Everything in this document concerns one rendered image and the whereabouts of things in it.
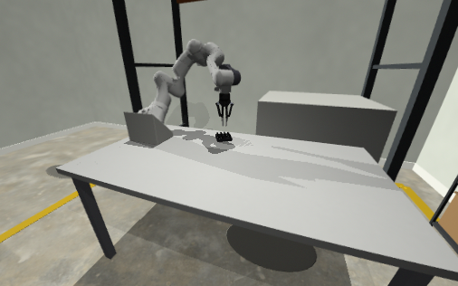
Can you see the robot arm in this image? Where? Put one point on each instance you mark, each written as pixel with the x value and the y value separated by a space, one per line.
pixel 223 78

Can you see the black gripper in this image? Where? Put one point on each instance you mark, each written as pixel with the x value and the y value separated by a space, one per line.
pixel 224 100

